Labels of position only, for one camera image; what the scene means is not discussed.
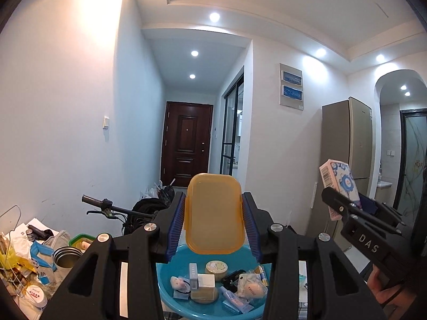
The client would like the person's right hand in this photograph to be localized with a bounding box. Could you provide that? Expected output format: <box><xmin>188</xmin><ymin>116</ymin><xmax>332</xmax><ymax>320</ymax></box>
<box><xmin>365</xmin><ymin>264</ymin><xmax>406</xmax><ymax>320</ymax></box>

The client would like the black bag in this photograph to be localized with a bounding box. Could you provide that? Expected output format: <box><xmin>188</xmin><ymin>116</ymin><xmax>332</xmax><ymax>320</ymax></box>
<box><xmin>130</xmin><ymin>182</ymin><xmax>176</xmax><ymax>224</ymax></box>

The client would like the blue sachet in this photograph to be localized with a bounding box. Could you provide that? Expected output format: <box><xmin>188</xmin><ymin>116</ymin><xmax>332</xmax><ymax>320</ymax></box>
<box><xmin>222</xmin><ymin>298</ymin><xmax>251</xmax><ymax>314</ymax></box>

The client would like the yellow plastic bag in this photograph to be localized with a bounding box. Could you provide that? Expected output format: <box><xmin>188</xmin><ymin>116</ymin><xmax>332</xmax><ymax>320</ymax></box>
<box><xmin>0</xmin><ymin>242</ymin><xmax>21</xmax><ymax>270</ymax></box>

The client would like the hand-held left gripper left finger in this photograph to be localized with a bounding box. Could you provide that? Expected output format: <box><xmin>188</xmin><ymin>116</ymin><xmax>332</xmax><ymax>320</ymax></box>
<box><xmin>40</xmin><ymin>191</ymin><xmax>185</xmax><ymax>320</ymax></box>

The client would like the blue plastic basin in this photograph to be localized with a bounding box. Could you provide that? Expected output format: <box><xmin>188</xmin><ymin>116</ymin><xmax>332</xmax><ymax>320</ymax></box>
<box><xmin>156</xmin><ymin>243</ymin><xmax>274</xmax><ymax>320</ymax></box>

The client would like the white jar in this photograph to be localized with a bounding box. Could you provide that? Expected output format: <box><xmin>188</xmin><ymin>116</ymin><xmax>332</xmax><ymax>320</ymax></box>
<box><xmin>25</xmin><ymin>285</ymin><xmax>48</xmax><ymax>309</ymax></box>

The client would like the grey pouch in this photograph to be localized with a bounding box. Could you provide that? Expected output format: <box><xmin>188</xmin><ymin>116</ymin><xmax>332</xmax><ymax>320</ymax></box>
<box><xmin>43</xmin><ymin>230</ymin><xmax>71</xmax><ymax>250</ymax></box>

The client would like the blue patterned tissue pack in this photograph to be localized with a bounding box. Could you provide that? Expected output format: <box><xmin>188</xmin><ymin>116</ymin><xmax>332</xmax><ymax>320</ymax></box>
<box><xmin>318</xmin><ymin>159</ymin><xmax>361</xmax><ymax>221</ymax></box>

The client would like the blue white sugar bag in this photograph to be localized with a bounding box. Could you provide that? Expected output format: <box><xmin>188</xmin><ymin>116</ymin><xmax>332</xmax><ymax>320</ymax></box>
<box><xmin>30</xmin><ymin>241</ymin><xmax>57</xmax><ymax>287</ymax></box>

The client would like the black bicycle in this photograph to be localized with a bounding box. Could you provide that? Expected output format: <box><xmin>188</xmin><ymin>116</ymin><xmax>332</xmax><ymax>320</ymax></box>
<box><xmin>82</xmin><ymin>194</ymin><xmax>157</xmax><ymax>237</ymax></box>

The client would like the pink white toy packet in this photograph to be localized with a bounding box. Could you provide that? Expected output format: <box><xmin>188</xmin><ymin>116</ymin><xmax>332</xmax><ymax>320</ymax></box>
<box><xmin>170</xmin><ymin>275</ymin><xmax>191</xmax><ymax>292</ymax></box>

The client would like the yellow container with green rim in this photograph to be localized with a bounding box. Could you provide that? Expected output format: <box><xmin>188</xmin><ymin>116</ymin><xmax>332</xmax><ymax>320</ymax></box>
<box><xmin>69</xmin><ymin>234</ymin><xmax>97</xmax><ymax>253</ymax></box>

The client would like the beige refrigerator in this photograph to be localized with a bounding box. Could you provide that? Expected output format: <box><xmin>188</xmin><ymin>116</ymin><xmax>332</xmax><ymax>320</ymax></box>
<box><xmin>306</xmin><ymin>97</ymin><xmax>373</xmax><ymax>250</ymax></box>

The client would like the brown entrance door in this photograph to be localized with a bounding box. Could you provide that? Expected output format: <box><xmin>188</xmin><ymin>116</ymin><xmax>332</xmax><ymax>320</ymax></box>
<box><xmin>161</xmin><ymin>102</ymin><xmax>214</xmax><ymax>187</ymax></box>

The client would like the small clear bottle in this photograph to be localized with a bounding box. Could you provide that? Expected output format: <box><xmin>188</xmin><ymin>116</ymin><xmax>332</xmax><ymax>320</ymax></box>
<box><xmin>220</xmin><ymin>286</ymin><xmax>238</xmax><ymax>302</ymax></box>

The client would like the black framed glass door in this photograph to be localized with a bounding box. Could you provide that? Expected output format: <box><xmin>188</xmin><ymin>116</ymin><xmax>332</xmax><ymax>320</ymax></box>
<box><xmin>220</xmin><ymin>66</ymin><xmax>245</xmax><ymax>182</ymax></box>

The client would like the beige soap bar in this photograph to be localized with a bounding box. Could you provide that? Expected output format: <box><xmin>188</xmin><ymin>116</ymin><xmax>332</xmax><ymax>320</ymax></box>
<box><xmin>190</xmin><ymin>287</ymin><xmax>219</xmax><ymax>304</ymax></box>

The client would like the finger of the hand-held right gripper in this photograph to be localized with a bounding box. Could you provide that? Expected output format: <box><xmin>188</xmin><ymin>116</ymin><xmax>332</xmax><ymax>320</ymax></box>
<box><xmin>358</xmin><ymin>194</ymin><xmax>404</xmax><ymax>224</ymax></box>
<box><xmin>321</xmin><ymin>187</ymin><xmax>406</xmax><ymax>237</ymax></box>

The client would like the round cream tin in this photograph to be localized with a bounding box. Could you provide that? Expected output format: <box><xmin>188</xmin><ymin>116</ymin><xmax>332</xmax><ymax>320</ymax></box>
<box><xmin>205</xmin><ymin>260</ymin><xmax>230</xmax><ymax>281</ymax></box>

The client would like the grey wall panel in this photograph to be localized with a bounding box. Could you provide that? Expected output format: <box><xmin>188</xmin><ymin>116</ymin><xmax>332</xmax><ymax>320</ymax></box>
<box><xmin>278</xmin><ymin>62</ymin><xmax>305</xmax><ymax>110</ymax></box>

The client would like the wire hanger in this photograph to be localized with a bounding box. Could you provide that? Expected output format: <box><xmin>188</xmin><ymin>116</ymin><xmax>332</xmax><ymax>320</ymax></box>
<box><xmin>0</xmin><ymin>205</ymin><xmax>22</xmax><ymax>274</ymax></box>

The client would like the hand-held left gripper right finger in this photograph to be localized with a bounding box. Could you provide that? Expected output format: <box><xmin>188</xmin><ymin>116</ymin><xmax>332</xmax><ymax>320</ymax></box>
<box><xmin>242</xmin><ymin>191</ymin><xmax>389</xmax><ymax>320</ymax></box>

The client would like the black glossy case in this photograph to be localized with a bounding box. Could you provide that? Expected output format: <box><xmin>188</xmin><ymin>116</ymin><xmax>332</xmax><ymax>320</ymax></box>
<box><xmin>221</xmin><ymin>269</ymin><xmax>247</xmax><ymax>287</ymax></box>

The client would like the beauty sponge packet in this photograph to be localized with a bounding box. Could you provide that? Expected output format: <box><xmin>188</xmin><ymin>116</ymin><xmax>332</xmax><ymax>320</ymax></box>
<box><xmin>236</xmin><ymin>271</ymin><xmax>268</xmax><ymax>299</ymax></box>

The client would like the white vanity cabinet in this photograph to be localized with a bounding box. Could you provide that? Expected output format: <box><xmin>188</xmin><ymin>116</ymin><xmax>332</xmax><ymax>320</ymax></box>
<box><xmin>375</xmin><ymin>180</ymin><xmax>392</xmax><ymax>207</ymax></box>

